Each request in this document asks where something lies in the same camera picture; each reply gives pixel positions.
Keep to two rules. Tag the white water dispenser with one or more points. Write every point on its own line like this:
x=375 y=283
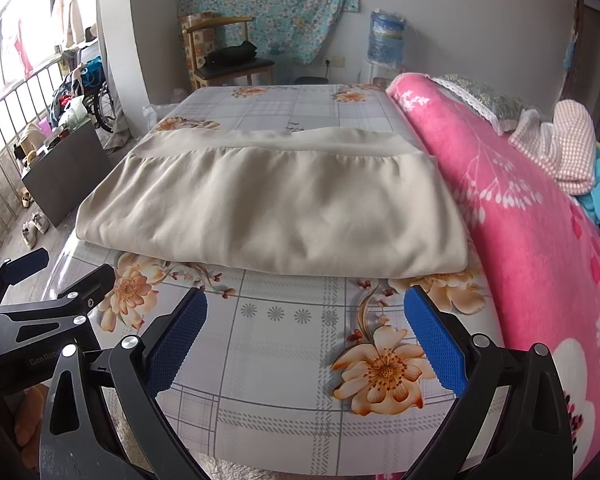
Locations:
x=375 y=72

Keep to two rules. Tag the teal floral wall cloth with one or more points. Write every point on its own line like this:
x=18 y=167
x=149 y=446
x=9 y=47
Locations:
x=280 y=5

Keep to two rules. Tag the wooden chair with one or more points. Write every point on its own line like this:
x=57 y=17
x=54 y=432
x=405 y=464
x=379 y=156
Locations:
x=230 y=72

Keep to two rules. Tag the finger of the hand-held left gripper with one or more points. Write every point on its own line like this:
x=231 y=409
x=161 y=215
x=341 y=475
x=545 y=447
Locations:
x=92 y=285
x=27 y=262

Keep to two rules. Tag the black bag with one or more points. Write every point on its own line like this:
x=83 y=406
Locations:
x=232 y=52

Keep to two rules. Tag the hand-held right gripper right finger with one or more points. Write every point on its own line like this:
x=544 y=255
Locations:
x=437 y=345

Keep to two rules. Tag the white fluffy rug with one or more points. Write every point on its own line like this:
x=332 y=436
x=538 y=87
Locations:
x=260 y=472

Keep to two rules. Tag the white plastic bag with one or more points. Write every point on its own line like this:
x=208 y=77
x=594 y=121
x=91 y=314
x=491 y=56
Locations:
x=155 y=112

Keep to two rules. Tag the grey lace-trimmed pillow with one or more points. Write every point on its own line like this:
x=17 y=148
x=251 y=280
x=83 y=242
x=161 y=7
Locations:
x=490 y=100

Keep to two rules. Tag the pink checkered cloth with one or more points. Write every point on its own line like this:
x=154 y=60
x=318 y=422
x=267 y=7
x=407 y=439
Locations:
x=565 y=150

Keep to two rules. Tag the pile of clothes and bags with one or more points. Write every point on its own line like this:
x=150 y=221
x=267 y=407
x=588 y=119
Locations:
x=72 y=95

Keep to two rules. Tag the pink floral blanket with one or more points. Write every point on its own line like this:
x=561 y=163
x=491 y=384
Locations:
x=505 y=210

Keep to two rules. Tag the white shoe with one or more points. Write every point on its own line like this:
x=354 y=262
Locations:
x=30 y=235
x=41 y=222

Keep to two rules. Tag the beige zip jacket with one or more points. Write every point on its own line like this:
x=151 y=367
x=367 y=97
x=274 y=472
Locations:
x=280 y=210

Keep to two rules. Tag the white wall outlet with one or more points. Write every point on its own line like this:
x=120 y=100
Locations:
x=335 y=62

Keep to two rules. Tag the person's left hand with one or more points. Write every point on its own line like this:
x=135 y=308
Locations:
x=30 y=420

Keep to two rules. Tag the metal window railing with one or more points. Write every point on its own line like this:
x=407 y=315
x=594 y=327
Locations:
x=10 y=125

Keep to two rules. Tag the patterned cardboard box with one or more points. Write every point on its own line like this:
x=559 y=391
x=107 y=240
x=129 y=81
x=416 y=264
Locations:
x=200 y=45

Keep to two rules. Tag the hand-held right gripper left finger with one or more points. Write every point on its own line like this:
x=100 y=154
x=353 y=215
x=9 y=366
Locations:
x=175 y=345

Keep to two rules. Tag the wheelchair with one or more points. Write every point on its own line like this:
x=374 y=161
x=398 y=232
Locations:
x=102 y=105

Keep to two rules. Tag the grey cabinet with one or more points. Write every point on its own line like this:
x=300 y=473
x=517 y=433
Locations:
x=65 y=180

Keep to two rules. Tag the blue water bottle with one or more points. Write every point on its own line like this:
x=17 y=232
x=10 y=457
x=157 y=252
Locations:
x=386 y=40

